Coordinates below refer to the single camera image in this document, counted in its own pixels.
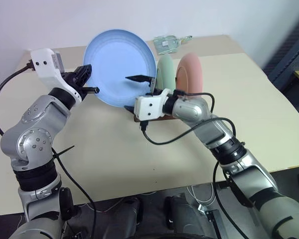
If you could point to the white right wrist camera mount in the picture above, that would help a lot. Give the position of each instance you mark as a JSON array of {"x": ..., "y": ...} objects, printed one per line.
[{"x": 149, "y": 105}]

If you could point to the pink plate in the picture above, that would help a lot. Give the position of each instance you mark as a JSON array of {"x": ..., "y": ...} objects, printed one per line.
[{"x": 190, "y": 74}]

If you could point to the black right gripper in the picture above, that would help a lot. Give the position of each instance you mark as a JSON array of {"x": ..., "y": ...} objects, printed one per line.
[{"x": 152, "y": 87}]

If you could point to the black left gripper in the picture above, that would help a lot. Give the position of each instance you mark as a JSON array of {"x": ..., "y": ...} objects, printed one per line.
[{"x": 77, "y": 77}]

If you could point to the wooden dish rack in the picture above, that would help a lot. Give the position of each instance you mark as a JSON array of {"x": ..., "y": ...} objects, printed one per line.
[{"x": 162, "y": 118}]

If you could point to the black ribbed furniture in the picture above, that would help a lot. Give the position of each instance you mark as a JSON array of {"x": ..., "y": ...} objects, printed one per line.
[{"x": 289, "y": 57}]

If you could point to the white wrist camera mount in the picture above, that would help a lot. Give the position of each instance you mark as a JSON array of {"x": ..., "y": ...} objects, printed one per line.
[
  {"x": 48, "y": 72},
  {"x": 149, "y": 105}
]

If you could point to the clear plastic bag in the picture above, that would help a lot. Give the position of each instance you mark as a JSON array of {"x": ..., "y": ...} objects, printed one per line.
[{"x": 165, "y": 44}]

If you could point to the dark rounded shape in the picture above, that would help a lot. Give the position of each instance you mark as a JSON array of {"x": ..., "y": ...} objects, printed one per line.
[
  {"x": 125, "y": 216},
  {"x": 184, "y": 214}
]

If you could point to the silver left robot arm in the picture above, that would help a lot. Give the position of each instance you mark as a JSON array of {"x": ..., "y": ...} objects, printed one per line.
[{"x": 35, "y": 139}]

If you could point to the green plate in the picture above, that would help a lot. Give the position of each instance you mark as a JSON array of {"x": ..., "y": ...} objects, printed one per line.
[{"x": 165, "y": 72}]

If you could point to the blue plate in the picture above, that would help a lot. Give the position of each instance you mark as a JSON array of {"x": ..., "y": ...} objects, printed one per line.
[{"x": 119, "y": 64}]

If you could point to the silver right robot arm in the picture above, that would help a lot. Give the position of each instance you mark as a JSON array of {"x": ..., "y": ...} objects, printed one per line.
[{"x": 239, "y": 169}]

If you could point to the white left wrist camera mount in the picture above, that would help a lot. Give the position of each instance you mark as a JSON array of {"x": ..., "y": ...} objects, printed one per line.
[{"x": 48, "y": 72}]

